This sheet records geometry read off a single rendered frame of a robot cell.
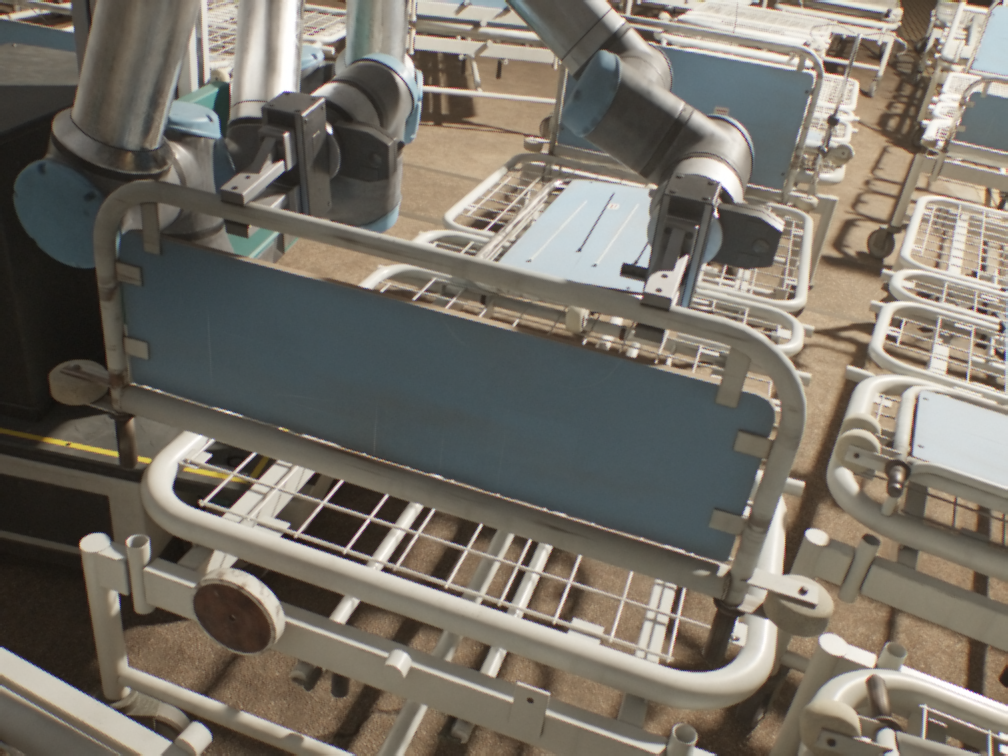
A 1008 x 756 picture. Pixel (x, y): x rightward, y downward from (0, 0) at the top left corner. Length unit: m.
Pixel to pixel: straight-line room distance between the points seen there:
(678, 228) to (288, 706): 1.14
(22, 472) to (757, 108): 2.08
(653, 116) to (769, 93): 1.77
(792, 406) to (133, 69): 0.84
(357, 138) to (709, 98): 1.88
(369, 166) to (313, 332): 0.20
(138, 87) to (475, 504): 0.65
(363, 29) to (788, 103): 1.44
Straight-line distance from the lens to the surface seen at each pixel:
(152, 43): 1.20
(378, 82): 1.11
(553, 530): 0.93
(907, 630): 2.15
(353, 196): 1.17
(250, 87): 1.23
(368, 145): 1.01
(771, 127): 2.79
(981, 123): 3.99
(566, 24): 1.14
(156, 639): 1.81
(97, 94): 1.24
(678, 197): 0.85
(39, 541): 1.90
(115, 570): 1.31
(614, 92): 1.01
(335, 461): 0.99
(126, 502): 1.73
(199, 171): 1.43
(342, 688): 1.34
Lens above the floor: 1.31
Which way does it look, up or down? 31 degrees down
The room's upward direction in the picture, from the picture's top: 8 degrees clockwise
